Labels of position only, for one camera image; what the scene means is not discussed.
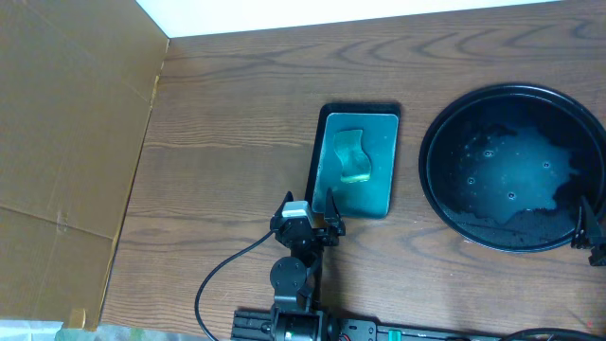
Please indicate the black rectangular water tray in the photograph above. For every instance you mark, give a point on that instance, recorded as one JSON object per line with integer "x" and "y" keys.
{"x": 380, "y": 123}

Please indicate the round black serving tray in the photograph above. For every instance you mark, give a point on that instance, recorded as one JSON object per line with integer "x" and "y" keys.
{"x": 508, "y": 166}

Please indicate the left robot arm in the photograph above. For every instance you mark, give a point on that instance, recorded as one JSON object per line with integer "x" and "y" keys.
{"x": 296, "y": 280}

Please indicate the brown cardboard panel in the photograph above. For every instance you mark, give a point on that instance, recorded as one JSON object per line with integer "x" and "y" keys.
{"x": 78, "y": 81}

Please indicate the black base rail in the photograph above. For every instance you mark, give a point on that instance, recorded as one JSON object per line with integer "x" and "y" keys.
{"x": 257, "y": 326}

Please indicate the green yellow sponge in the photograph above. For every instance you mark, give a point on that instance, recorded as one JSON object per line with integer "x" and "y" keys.
{"x": 355, "y": 163}

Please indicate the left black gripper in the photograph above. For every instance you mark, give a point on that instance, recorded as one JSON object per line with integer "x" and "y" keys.
{"x": 319, "y": 232}

